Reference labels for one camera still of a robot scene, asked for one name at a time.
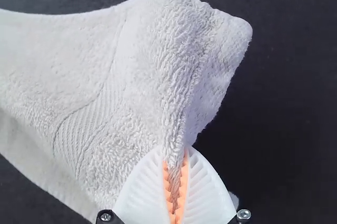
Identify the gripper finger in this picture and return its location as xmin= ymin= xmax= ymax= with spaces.
xmin=175 ymin=147 xmax=253 ymax=224
xmin=96 ymin=151 xmax=175 ymax=224

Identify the pale towel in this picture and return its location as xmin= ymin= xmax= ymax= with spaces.
xmin=0 ymin=0 xmax=253 ymax=224

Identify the black mat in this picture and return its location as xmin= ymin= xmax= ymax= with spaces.
xmin=0 ymin=0 xmax=337 ymax=224

